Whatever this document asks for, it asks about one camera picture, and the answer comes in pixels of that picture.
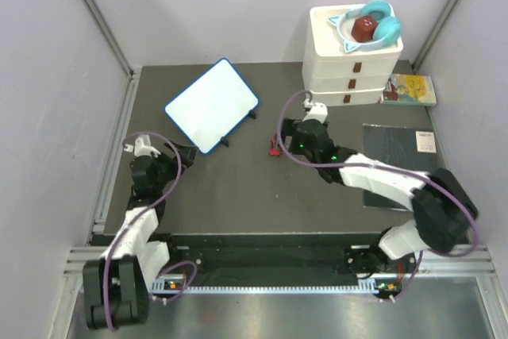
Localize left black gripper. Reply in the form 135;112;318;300
152;140;198;192

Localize red whiteboard eraser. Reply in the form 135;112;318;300
269;138;281;156

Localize blue framed whiteboard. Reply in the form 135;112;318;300
164;58;260;155

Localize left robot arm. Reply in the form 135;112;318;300
83;135;197;329

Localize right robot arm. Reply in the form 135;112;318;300
275;117;479;272

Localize white three drawer organizer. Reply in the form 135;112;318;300
302;4;403;106

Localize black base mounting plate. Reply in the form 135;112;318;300
169;233;416;276

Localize illustrated yellow teal book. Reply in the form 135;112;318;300
380;74;437;106

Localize dark blue notebook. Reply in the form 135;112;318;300
361;123;445;211

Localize brown cube toy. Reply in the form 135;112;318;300
351;15;378;43

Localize teal cat ear headphones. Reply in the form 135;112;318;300
328;0;402;54

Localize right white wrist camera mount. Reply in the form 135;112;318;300
302;99;328;124

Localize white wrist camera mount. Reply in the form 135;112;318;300
123;134;161;157
302;99;328;124

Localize grey wire whiteboard stand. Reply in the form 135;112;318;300
219;109;257;148

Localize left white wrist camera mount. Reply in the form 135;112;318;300
123;134;161;157

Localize aluminium frame rail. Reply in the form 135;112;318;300
90;68;141;237

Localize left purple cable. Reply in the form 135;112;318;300
103;131;198;332

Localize purple cable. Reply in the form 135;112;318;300
103;131;198;332
275;89;481;304

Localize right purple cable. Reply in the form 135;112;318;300
275;89;481;304

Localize slotted grey cable duct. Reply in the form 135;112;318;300
150;277;398;296

